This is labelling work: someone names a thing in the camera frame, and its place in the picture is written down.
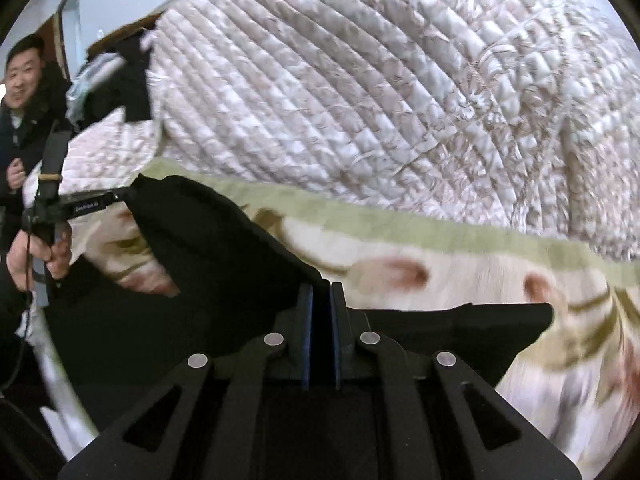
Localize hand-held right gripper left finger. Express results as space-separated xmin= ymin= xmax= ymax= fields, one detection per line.
xmin=57 ymin=282 xmax=315 ymax=480

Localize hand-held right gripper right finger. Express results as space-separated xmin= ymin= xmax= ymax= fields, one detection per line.
xmin=327 ymin=281 xmax=583 ymax=480

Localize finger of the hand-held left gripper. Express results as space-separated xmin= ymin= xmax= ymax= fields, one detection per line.
xmin=60 ymin=186 xmax=136 ymax=222

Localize black pants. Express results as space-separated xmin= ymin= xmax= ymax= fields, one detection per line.
xmin=44 ymin=174 xmax=556 ymax=413

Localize person's left forearm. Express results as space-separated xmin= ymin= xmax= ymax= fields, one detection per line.
xmin=0 ymin=260 xmax=36 ymax=361

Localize person's left hand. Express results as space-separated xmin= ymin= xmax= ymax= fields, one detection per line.
xmin=6 ymin=227 xmax=74 ymax=293

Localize pale striped cloth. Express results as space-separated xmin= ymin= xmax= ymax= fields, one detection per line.
xmin=66 ymin=52 xmax=128 ymax=123

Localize floral blanket with green border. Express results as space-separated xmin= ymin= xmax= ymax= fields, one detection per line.
xmin=20 ymin=157 xmax=640 ymax=480

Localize black garment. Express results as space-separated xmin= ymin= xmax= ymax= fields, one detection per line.
xmin=85 ymin=35 xmax=157 ymax=125

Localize beige quilted bedspread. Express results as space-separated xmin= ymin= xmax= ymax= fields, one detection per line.
xmin=27 ymin=0 xmax=640 ymax=263

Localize wooden door frame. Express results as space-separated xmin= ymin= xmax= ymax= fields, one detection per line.
xmin=52 ymin=0 xmax=83 ymax=83

